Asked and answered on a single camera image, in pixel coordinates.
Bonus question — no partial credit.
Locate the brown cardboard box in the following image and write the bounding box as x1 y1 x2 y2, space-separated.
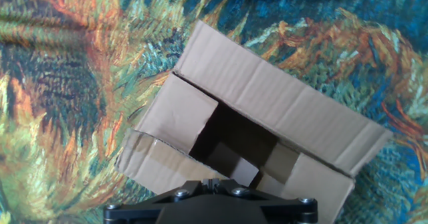
115 19 394 224

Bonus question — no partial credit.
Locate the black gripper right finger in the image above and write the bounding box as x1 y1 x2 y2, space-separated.
209 179 318 224

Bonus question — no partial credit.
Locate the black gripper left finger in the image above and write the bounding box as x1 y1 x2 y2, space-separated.
103 179 211 224

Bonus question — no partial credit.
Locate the sunflower painting tablecloth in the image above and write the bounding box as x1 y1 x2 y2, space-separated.
0 0 428 224

